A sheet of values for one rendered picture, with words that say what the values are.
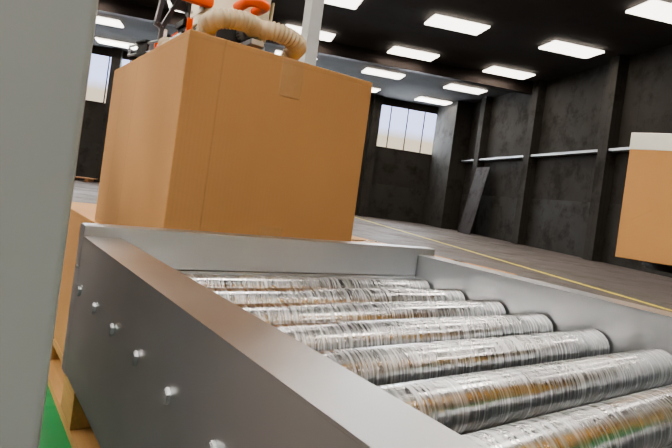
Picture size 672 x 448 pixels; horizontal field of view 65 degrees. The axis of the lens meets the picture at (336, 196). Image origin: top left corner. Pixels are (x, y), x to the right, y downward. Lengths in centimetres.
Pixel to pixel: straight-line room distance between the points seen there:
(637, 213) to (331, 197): 112
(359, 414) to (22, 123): 19
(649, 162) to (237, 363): 169
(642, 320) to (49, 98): 81
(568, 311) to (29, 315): 82
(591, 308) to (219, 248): 58
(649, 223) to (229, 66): 139
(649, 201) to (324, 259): 120
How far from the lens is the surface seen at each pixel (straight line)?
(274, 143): 101
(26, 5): 20
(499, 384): 54
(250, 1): 119
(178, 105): 95
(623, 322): 89
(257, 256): 90
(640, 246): 190
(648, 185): 191
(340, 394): 30
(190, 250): 85
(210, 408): 39
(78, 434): 157
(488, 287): 101
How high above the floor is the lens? 70
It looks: level
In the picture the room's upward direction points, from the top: 8 degrees clockwise
